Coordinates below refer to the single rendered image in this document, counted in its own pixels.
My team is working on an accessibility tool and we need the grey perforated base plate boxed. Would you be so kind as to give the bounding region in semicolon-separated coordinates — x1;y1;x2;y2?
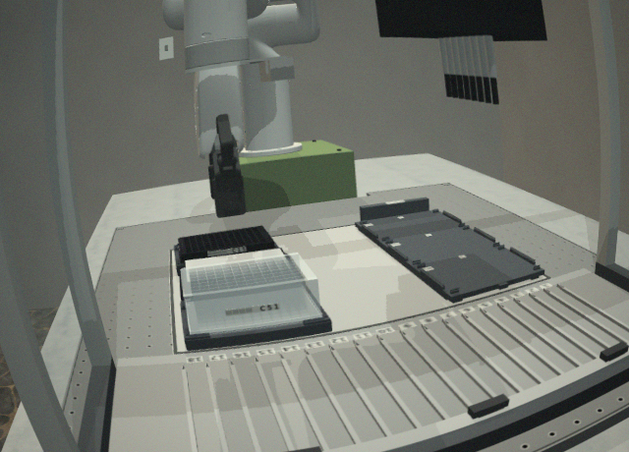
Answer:
478;381;629;452

